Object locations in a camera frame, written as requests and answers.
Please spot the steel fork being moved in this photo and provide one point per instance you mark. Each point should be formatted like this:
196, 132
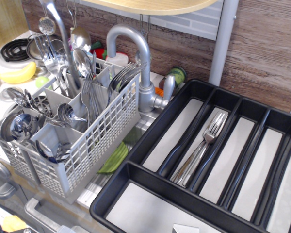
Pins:
74, 81

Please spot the steel forks in tray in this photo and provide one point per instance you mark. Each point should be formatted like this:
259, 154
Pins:
184, 174

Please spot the black cutlery tray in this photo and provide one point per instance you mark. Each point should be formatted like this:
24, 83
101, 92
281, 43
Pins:
241, 185

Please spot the grey plastic cutlery basket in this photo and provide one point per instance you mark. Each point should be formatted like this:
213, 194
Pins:
91, 147

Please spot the steel fork back compartment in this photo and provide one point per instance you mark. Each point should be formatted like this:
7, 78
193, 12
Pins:
50, 59

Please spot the silver sink faucet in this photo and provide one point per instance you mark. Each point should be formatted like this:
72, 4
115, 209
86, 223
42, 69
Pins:
148, 99

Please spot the steel forks right compartment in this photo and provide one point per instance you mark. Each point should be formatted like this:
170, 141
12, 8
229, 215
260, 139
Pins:
121, 79

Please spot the steel forks compartment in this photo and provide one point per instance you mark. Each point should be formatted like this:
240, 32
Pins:
121, 79
88, 98

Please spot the green toy can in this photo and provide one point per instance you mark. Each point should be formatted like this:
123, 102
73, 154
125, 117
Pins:
179, 74

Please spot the steel forks middle compartment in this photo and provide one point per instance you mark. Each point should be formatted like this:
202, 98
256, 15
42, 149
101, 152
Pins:
88, 98

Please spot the white toy food item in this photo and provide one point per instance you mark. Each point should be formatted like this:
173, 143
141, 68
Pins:
120, 59

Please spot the steel spoon centre compartment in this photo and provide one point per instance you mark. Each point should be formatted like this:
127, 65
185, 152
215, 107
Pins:
66, 116

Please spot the steel spoon compartment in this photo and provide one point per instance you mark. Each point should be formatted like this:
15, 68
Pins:
82, 61
66, 116

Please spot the steel spoon back compartment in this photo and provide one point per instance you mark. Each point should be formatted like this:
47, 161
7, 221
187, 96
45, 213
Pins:
82, 61

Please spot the red toy pepper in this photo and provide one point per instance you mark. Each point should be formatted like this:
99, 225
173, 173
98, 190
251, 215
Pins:
100, 51

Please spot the steel spoons front compartment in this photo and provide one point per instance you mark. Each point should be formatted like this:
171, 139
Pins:
60, 155

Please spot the steel spoons compartment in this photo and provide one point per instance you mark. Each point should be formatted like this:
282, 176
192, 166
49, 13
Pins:
60, 155
39, 104

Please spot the light wooden shelf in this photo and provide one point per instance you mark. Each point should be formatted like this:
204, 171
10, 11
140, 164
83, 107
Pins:
155, 7

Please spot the green toy ball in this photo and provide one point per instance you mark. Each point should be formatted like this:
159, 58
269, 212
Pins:
41, 81

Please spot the steel pot on stove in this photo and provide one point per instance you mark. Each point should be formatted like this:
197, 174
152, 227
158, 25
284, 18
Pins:
57, 43

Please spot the steel spoons left compartment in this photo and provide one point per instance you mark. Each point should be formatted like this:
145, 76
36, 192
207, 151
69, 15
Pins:
39, 104

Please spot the large steel spoon front left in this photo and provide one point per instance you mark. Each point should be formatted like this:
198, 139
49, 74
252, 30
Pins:
18, 127

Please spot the yellow toy banana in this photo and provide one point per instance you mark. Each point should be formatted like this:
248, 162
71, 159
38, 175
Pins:
19, 76

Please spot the grey metal pole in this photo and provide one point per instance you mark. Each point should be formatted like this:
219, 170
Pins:
228, 17

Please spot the hanging slotted steel ladle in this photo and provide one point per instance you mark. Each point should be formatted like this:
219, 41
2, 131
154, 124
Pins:
46, 25

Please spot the black coil stove burner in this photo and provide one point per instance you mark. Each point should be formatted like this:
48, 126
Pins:
15, 51

